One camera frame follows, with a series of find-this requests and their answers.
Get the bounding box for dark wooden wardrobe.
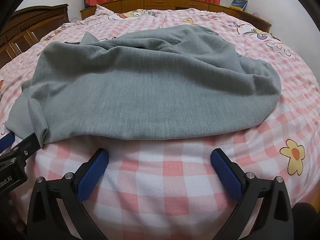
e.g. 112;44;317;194
1;4;69;67

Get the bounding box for blue book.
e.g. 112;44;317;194
229;0;248;11

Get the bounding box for wooden window-side cabinet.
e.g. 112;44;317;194
80;0;272;33

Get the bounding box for pink checkered bed quilt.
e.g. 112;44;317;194
1;8;319;239

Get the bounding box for grey sweatpants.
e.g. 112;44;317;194
5;25;281;145

